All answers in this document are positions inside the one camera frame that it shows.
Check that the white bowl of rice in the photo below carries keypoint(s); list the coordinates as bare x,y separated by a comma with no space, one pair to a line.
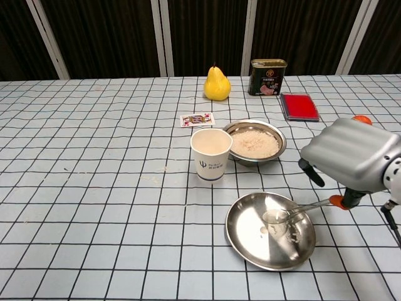
250,162

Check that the red and green ball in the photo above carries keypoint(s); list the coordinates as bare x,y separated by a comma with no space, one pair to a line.
360,119

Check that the red stamp pad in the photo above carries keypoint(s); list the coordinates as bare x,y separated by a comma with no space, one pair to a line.
300,106

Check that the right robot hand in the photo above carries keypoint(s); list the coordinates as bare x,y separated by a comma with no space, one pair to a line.
351,150

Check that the checkered tablecloth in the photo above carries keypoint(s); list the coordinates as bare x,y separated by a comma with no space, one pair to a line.
94,188

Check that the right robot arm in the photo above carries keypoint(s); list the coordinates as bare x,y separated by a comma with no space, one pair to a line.
395,175

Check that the black pleated curtain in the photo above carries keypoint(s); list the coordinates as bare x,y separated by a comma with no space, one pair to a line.
109,34

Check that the playing card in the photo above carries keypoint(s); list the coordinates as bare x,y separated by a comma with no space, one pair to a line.
197,119

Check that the steel plate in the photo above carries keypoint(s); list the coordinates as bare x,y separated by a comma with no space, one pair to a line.
250,238

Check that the metal spoon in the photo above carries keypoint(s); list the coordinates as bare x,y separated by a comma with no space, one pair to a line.
275,217

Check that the luncheon meat can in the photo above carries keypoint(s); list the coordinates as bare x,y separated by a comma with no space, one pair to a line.
266,81

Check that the white paper cup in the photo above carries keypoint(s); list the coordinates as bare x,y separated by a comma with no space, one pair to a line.
210,166

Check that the white aluminium frame post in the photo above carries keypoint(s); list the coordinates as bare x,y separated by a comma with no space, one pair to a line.
351,37
50,40
249,34
163,37

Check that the yellow pear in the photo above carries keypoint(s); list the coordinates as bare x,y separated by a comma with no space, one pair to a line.
216,86

